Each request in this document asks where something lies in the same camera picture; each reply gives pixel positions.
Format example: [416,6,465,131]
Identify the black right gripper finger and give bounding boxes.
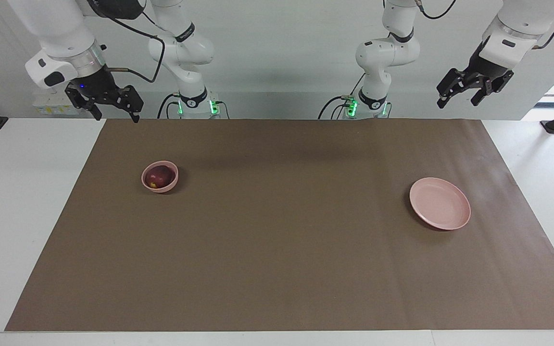
[117,85,144,124]
[65,82,103,121]

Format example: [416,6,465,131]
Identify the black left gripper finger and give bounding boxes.
[437,68,470,109]
[470,72,515,107]

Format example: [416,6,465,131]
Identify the dark red apple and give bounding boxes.
[145,165,173,189]

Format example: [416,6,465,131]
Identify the pink bowl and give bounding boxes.
[141,161,179,194]

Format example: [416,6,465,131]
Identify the pink plate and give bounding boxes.
[409,177,471,231]

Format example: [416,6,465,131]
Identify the white box with yellow label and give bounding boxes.
[33,92,85,116]

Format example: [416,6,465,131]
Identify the brown table mat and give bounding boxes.
[5,119,554,332]

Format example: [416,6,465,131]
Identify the black right base cables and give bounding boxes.
[157,93,230,120]

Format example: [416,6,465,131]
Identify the black base cables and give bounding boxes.
[318,72,393,120]
[157,93,230,120]

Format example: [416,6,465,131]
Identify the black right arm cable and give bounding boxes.
[95,0,166,83]

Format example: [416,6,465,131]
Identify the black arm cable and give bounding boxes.
[95,0,166,83]
[416,0,554,50]

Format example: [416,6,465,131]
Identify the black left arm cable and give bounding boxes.
[416,0,554,50]

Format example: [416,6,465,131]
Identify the black left base cables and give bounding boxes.
[318,72,393,120]

